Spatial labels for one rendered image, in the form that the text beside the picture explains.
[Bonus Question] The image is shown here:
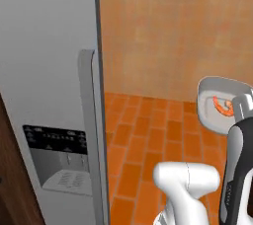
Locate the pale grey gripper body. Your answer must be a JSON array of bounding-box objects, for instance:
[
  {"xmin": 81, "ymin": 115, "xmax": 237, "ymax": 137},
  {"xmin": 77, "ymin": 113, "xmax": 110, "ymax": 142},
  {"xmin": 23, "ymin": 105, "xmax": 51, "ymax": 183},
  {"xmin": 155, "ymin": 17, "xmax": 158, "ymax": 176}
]
[{"xmin": 231, "ymin": 92, "xmax": 253, "ymax": 120}]

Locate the orange shrimp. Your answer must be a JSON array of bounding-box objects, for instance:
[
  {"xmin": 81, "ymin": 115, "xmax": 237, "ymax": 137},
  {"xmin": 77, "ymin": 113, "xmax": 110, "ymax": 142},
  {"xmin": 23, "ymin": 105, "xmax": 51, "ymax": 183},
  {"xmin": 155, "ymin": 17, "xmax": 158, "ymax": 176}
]
[{"xmin": 212, "ymin": 96, "xmax": 235, "ymax": 117}]

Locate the grey meat container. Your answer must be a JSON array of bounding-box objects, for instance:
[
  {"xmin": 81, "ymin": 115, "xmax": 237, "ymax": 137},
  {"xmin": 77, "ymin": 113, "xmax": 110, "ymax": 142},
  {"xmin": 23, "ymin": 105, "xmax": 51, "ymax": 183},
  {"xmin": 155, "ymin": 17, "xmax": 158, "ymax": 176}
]
[{"xmin": 197, "ymin": 76, "xmax": 253, "ymax": 136}]

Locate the grey fridge door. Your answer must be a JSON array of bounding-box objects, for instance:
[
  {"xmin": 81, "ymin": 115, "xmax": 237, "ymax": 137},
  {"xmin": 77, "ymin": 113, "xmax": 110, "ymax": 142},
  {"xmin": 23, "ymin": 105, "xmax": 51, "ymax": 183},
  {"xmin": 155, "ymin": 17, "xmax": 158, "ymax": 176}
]
[{"xmin": 0, "ymin": 0, "xmax": 111, "ymax": 225}]

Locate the dark brown wooden cupboard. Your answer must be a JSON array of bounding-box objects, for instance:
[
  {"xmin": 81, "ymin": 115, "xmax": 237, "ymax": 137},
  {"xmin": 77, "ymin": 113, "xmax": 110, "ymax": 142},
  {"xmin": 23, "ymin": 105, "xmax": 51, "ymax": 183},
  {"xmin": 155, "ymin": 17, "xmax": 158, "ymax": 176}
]
[{"xmin": 0, "ymin": 93, "xmax": 46, "ymax": 225}]

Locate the grey fridge door handle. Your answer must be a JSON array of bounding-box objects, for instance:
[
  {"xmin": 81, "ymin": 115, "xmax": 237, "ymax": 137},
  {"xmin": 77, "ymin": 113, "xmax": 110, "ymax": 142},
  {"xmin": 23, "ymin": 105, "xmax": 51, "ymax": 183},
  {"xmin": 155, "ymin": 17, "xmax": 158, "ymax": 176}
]
[{"xmin": 77, "ymin": 48, "xmax": 101, "ymax": 225}]

